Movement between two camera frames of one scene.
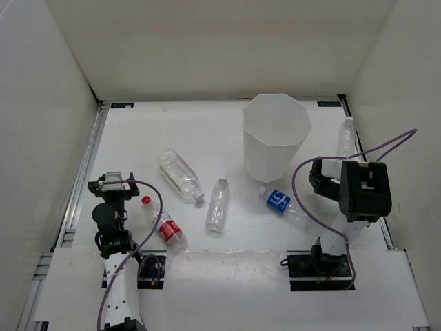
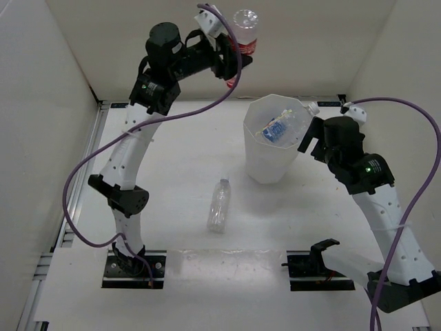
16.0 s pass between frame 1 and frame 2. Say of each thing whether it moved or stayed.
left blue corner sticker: stayed
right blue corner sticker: stayed
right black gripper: moved
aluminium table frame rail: stayed
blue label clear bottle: moved
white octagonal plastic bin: stayed
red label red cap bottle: moved
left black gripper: moved
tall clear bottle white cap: moved
